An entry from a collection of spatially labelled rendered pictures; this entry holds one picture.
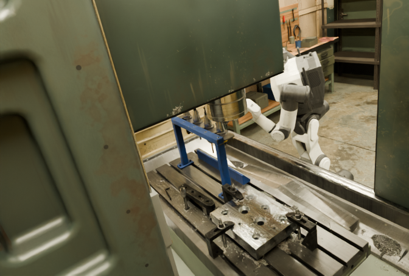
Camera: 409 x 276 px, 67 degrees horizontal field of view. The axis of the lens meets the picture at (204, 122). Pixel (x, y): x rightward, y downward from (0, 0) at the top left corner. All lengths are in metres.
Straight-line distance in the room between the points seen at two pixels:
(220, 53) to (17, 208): 0.67
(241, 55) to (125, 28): 0.40
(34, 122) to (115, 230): 0.27
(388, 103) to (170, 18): 1.02
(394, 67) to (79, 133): 1.23
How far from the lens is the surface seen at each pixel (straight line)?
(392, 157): 1.63
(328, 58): 5.04
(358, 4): 6.03
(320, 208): 1.82
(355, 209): 1.89
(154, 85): 0.87
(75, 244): 0.74
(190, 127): 1.66
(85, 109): 0.59
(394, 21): 1.44
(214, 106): 1.11
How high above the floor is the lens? 1.88
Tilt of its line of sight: 23 degrees down
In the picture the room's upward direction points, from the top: 11 degrees counter-clockwise
